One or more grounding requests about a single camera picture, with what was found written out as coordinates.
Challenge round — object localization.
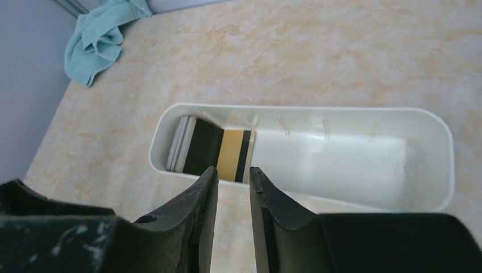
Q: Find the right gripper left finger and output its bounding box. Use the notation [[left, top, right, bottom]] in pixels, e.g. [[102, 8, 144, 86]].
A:
[[1, 167, 218, 272]]

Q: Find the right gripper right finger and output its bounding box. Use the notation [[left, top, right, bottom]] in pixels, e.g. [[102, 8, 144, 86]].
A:
[[250, 167, 481, 272]]

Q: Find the gold credit card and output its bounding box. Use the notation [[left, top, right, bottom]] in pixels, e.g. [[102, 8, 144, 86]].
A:
[[217, 130, 256, 184]]

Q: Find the white plastic bin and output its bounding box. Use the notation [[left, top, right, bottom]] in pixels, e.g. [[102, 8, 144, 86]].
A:
[[149, 103, 455, 212]]

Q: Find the light blue cloth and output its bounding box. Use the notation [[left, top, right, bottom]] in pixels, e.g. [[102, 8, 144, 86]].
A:
[[64, 0, 153, 87]]

